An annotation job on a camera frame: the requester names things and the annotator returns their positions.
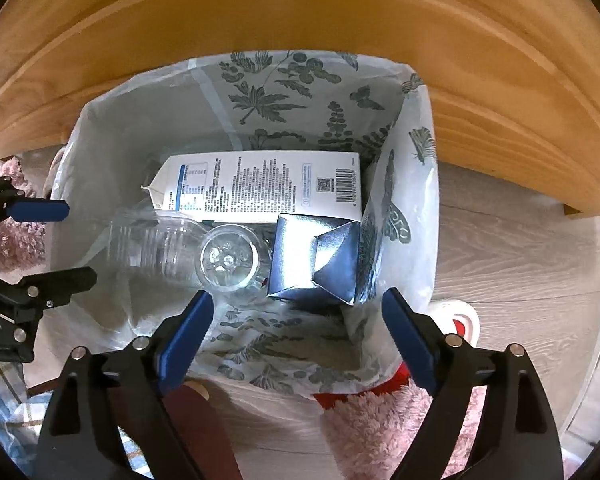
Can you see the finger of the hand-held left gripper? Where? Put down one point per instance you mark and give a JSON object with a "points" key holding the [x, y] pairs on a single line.
{"points": [[55, 285], [40, 210]]}

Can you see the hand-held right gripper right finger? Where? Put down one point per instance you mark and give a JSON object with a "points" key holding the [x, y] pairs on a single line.
{"points": [[415, 345]]}

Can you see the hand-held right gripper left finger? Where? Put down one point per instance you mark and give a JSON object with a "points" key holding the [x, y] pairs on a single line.
{"points": [[187, 345]]}

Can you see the clear plastic container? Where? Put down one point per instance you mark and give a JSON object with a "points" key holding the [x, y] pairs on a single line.
{"points": [[145, 245]]}

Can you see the white milk carton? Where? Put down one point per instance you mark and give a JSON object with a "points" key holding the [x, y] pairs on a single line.
{"points": [[260, 185]]}

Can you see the waste bin with leaf-print bag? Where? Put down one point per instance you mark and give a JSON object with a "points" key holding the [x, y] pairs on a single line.
{"points": [[290, 90]]}

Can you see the red white slipper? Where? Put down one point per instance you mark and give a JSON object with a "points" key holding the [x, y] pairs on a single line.
{"points": [[455, 320]]}

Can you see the reddish brown band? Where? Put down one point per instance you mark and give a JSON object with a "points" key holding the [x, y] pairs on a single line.
{"points": [[210, 435]]}

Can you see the wooden bed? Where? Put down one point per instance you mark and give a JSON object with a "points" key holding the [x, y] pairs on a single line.
{"points": [[280, 10]]}

